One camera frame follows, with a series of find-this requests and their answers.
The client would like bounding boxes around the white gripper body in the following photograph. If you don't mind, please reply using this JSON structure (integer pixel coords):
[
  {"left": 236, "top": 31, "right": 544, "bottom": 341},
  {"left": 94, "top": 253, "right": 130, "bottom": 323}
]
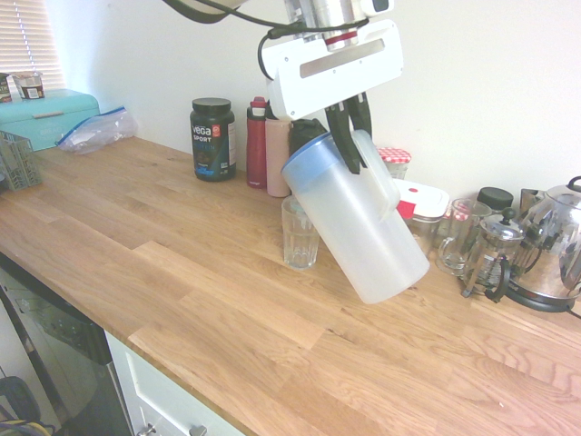
[{"left": 261, "top": 18, "right": 405, "bottom": 121}]

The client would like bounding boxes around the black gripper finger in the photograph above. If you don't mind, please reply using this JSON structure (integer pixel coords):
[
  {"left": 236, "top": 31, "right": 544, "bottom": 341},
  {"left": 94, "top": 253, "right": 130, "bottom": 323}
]
[
  {"left": 347, "top": 90, "right": 375, "bottom": 140},
  {"left": 324, "top": 103, "right": 363, "bottom": 176}
]

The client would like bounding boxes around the translucent pitcher blue lid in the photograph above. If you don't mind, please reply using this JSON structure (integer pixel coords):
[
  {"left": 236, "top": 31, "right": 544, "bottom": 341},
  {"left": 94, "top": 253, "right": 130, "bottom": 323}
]
[{"left": 280, "top": 129, "right": 431, "bottom": 305}]

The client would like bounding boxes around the red water bottle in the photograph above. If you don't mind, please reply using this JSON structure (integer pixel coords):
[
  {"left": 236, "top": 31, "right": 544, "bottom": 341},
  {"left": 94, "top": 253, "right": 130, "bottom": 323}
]
[{"left": 246, "top": 95, "right": 270, "bottom": 190}]

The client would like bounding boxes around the black shaker bottle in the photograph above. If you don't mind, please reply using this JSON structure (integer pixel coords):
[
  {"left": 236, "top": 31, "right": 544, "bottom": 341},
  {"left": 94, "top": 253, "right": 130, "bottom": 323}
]
[{"left": 289, "top": 117, "right": 329, "bottom": 155}]

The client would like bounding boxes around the glass jar red checked lid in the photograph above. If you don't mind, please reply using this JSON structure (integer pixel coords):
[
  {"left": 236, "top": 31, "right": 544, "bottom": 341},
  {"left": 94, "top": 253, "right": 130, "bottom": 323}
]
[
  {"left": 375, "top": 146, "right": 413, "bottom": 181},
  {"left": 447, "top": 201, "right": 476, "bottom": 226}
]

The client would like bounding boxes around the pink bottle black lid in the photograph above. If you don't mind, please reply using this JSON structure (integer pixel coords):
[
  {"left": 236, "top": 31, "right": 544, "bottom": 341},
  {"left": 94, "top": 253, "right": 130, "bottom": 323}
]
[{"left": 265, "top": 115, "right": 292, "bottom": 199}]

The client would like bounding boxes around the glass food container with lid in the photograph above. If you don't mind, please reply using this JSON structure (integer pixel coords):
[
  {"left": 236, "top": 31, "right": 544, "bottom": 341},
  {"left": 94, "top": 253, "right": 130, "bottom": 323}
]
[{"left": 392, "top": 178, "right": 451, "bottom": 258}]

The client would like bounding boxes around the clear drinking glass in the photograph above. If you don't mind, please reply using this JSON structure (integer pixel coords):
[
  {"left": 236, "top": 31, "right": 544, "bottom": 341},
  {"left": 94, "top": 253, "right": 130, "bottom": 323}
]
[{"left": 281, "top": 194, "right": 321, "bottom": 273}]

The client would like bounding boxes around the black Vega protein tub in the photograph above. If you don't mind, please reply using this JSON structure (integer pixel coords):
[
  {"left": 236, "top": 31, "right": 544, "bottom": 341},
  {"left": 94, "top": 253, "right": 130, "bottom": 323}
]
[{"left": 189, "top": 97, "right": 237, "bottom": 182}]

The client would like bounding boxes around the jar with black lid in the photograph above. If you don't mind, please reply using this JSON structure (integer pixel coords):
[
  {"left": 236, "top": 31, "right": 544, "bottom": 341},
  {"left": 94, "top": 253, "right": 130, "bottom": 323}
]
[{"left": 476, "top": 186, "right": 515, "bottom": 214}]

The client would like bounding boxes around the clear glass mug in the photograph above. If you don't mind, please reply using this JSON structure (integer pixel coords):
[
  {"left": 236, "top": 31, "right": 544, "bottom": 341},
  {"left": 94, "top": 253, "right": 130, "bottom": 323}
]
[{"left": 436, "top": 198, "right": 494, "bottom": 277}]

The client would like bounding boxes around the chrome glass french press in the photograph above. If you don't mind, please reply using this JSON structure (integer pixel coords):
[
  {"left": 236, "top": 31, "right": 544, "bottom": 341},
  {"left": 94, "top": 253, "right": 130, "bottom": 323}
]
[{"left": 461, "top": 207, "right": 527, "bottom": 304}]

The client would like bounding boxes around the clear zip plastic bag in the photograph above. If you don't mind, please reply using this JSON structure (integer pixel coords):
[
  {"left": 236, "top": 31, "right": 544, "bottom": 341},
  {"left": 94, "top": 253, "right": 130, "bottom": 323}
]
[{"left": 54, "top": 105, "right": 139, "bottom": 155}]

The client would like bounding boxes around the stainless steel electric kettle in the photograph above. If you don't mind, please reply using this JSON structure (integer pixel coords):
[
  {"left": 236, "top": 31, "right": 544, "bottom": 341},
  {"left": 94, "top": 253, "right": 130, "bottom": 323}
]
[{"left": 503, "top": 175, "right": 581, "bottom": 314}]

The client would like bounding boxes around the teal bread box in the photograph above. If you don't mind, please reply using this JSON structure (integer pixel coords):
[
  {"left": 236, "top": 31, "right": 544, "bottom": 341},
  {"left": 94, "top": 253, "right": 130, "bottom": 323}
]
[{"left": 0, "top": 88, "right": 100, "bottom": 154}]

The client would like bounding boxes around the white window blind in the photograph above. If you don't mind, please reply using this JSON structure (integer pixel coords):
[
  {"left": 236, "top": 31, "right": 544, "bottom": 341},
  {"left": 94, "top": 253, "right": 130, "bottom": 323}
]
[{"left": 0, "top": 0, "right": 64, "bottom": 92}]

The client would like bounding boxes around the grey plastic basket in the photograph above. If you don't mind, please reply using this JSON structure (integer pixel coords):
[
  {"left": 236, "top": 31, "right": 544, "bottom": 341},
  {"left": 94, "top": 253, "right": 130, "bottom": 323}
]
[{"left": 0, "top": 130, "right": 44, "bottom": 192}]

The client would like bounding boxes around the pale green cabinet drawer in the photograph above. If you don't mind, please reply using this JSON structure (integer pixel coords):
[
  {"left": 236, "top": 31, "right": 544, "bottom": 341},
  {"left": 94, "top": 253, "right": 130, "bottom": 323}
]
[{"left": 104, "top": 331, "right": 246, "bottom": 436}]

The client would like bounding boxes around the black dishwasher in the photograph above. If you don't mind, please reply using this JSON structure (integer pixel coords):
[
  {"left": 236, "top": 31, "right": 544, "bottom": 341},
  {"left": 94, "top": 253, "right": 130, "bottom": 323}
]
[{"left": 0, "top": 253, "right": 133, "bottom": 436}]

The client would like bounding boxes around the silver drawer handle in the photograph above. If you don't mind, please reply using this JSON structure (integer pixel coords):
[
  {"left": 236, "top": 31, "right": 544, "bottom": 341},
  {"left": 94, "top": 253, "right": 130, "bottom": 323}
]
[{"left": 135, "top": 422, "right": 209, "bottom": 436}]

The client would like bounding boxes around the floor cable pile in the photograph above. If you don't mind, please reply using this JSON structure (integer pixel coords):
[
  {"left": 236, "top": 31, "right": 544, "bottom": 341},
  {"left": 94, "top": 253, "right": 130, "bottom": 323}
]
[{"left": 0, "top": 374, "right": 55, "bottom": 436}]

